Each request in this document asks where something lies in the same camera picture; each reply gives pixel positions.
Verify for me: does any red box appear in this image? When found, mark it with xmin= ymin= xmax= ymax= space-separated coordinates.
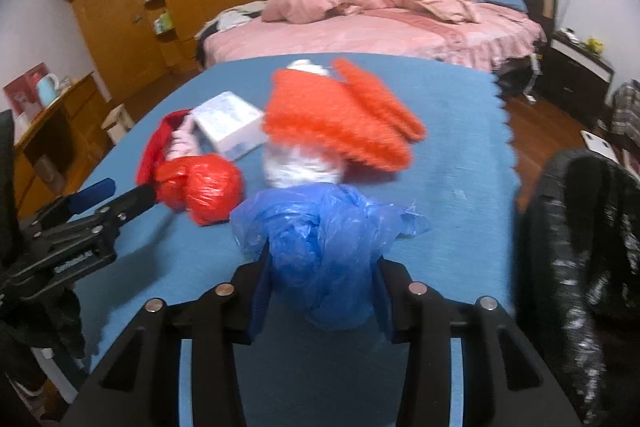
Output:
xmin=4 ymin=63 xmax=51 ymax=115

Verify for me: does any small orange mesh mat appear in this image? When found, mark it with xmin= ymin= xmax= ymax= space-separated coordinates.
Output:
xmin=332 ymin=57 xmax=427 ymax=142

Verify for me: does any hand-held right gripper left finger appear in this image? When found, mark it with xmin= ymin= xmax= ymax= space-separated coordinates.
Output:
xmin=60 ymin=252 xmax=273 ymax=427

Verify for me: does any white crumpled paper wad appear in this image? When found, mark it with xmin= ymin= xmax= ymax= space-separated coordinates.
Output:
xmin=287 ymin=59 xmax=332 ymax=78

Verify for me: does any small white stool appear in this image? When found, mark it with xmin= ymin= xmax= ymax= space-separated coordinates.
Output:
xmin=101 ymin=103 xmax=135 ymax=142

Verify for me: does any black lined trash bin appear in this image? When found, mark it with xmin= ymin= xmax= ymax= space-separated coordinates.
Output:
xmin=515 ymin=148 xmax=640 ymax=427

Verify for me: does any wooden desk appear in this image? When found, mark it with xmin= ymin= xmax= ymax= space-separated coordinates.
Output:
xmin=0 ymin=72 xmax=108 ymax=208

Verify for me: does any person's left forearm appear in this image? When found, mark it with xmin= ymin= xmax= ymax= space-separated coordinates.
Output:
xmin=0 ymin=282 xmax=86 ymax=388

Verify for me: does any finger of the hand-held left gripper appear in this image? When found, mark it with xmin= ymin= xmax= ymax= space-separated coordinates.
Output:
xmin=90 ymin=183 xmax=161 ymax=230
xmin=30 ymin=178 xmax=117 ymax=234

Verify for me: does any light blue kettle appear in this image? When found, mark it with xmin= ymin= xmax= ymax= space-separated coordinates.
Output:
xmin=34 ymin=74 xmax=60 ymax=105

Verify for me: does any black stand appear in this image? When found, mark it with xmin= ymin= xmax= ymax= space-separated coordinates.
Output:
xmin=0 ymin=109 xmax=21 ymax=233

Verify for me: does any white plastic bag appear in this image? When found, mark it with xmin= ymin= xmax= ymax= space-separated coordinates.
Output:
xmin=263 ymin=142 xmax=346 ymax=190

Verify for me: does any plaid bag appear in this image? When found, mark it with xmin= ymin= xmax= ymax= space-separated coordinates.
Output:
xmin=607 ymin=79 xmax=640 ymax=148

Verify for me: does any large orange mesh mat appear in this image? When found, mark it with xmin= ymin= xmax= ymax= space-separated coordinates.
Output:
xmin=262 ymin=68 xmax=413 ymax=172

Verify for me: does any white bathroom scale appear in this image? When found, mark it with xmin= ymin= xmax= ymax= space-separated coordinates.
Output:
xmin=580 ymin=129 xmax=621 ymax=165

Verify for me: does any dark nightstand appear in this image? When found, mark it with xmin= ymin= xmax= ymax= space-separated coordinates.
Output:
xmin=542 ymin=29 xmax=616 ymax=122

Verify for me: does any blue plastic bag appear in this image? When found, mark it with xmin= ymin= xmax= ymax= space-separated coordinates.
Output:
xmin=230 ymin=184 xmax=432 ymax=332

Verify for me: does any red plastic bag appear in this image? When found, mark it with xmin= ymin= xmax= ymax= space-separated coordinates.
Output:
xmin=154 ymin=154 xmax=246 ymax=228

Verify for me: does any pile of clothes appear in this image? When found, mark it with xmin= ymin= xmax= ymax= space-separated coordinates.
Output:
xmin=197 ymin=6 xmax=266 ymax=40

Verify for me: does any pink bed with quilt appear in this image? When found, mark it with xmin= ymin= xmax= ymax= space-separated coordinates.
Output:
xmin=200 ymin=4 xmax=548 ymax=72

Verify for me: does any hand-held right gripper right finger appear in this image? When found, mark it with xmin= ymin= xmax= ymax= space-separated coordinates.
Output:
xmin=372 ymin=257 xmax=583 ymax=427

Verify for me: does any white cardboard box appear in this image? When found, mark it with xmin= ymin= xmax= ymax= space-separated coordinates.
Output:
xmin=192 ymin=91 xmax=267 ymax=160

